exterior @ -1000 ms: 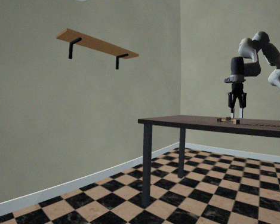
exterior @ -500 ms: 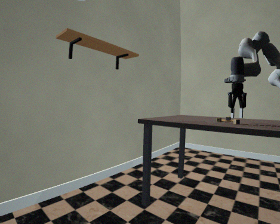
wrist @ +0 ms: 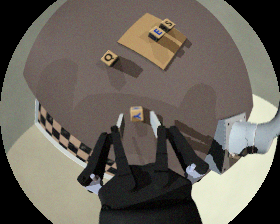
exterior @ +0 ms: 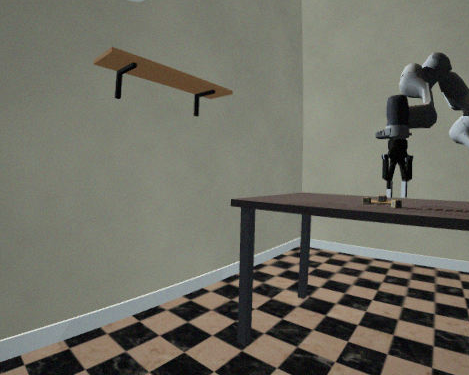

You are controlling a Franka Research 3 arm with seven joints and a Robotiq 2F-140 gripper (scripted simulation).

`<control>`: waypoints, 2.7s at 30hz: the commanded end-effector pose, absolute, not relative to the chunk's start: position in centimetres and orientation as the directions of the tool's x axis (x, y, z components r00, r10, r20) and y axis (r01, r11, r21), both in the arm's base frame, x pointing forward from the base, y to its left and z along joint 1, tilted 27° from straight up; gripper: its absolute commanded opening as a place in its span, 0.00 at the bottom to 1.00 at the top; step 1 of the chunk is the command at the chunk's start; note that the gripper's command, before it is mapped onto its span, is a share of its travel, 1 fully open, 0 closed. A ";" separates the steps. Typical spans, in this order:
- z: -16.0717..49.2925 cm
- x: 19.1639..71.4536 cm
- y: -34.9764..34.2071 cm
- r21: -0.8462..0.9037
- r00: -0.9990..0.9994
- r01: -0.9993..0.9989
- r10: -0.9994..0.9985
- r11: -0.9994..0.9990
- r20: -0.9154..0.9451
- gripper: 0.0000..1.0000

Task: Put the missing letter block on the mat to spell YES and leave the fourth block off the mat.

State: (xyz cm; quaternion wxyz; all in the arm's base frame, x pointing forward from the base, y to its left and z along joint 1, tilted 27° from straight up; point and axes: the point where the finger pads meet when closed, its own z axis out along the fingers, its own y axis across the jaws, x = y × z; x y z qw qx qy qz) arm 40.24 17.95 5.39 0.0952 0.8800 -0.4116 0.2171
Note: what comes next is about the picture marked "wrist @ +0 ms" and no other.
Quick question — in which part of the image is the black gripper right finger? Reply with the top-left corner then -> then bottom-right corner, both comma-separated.
150,111 -> 209,190

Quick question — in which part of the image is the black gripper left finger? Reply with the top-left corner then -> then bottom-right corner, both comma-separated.
77,114 -> 136,195

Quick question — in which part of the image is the tan square mat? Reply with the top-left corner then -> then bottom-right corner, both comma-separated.
117,13 -> 187,70

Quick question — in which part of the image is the wooden letter block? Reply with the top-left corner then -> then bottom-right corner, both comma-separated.
130,106 -> 144,122
148,26 -> 166,42
159,19 -> 175,33
101,50 -> 119,67

